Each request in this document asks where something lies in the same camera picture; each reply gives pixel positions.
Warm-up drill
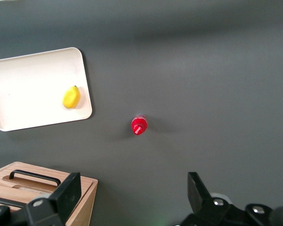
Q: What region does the yellow toy lemon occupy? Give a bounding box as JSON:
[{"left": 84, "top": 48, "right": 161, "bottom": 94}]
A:
[{"left": 62, "top": 85, "right": 82, "bottom": 110}]

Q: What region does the white rectangular tray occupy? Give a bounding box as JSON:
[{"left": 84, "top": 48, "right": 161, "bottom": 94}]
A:
[{"left": 0, "top": 47, "right": 93, "bottom": 132}]

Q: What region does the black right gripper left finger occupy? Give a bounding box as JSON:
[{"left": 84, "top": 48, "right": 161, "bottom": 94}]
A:
[{"left": 25, "top": 172, "right": 82, "bottom": 226}]

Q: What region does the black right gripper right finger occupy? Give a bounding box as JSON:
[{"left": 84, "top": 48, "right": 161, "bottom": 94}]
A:
[{"left": 179, "top": 171, "right": 247, "bottom": 226}]

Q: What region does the red coke bottle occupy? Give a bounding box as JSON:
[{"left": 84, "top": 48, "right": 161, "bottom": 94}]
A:
[{"left": 131, "top": 114, "right": 149, "bottom": 137}]

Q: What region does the black box handle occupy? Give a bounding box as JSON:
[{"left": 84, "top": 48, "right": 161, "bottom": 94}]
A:
[{"left": 8, "top": 169, "right": 62, "bottom": 187}]

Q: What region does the light wooden board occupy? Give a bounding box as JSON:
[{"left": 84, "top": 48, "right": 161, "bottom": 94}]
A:
[{"left": 0, "top": 161, "right": 99, "bottom": 226}]

